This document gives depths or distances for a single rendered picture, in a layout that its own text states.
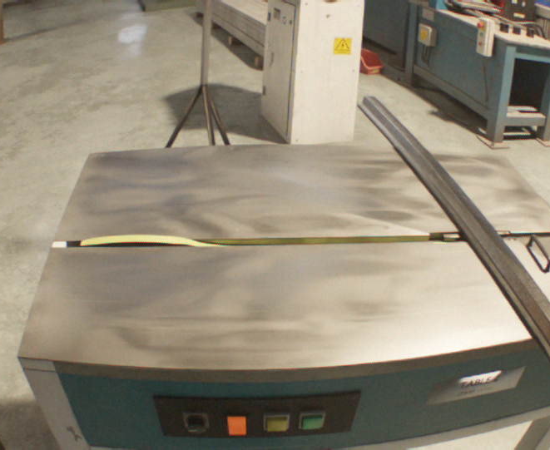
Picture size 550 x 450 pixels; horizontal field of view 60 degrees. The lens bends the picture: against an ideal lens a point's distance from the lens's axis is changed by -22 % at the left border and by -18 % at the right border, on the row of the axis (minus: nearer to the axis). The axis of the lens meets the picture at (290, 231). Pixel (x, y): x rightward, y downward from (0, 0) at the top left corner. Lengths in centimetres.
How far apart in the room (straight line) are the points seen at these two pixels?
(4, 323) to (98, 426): 119
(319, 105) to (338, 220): 196
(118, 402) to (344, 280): 34
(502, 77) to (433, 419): 267
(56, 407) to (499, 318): 61
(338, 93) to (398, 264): 208
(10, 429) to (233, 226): 100
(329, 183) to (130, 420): 53
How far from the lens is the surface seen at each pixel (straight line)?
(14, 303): 196
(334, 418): 71
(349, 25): 273
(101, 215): 89
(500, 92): 328
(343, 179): 98
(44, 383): 69
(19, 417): 158
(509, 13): 525
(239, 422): 68
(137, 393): 66
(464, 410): 80
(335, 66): 276
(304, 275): 75
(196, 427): 68
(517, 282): 79
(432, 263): 81
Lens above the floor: 119
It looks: 33 degrees down
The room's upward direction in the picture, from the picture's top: 4 degrees clockwise
